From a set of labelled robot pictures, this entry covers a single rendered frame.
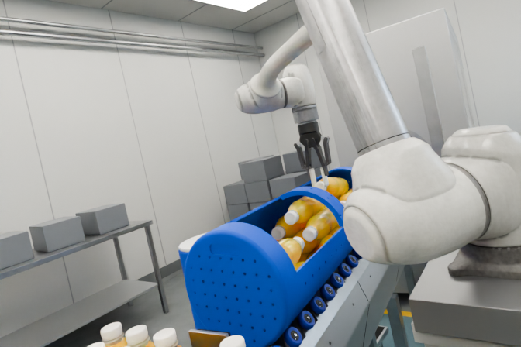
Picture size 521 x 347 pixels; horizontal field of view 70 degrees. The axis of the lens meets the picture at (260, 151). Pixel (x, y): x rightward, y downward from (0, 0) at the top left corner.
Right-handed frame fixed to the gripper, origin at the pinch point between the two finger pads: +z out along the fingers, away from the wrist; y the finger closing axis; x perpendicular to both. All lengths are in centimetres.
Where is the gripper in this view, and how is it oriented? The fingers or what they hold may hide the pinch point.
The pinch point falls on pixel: (319, 177)
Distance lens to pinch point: 136.6
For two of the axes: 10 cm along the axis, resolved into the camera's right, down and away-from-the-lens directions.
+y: -8.4, 1.7, 5.2
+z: 2.1, 9.8, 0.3
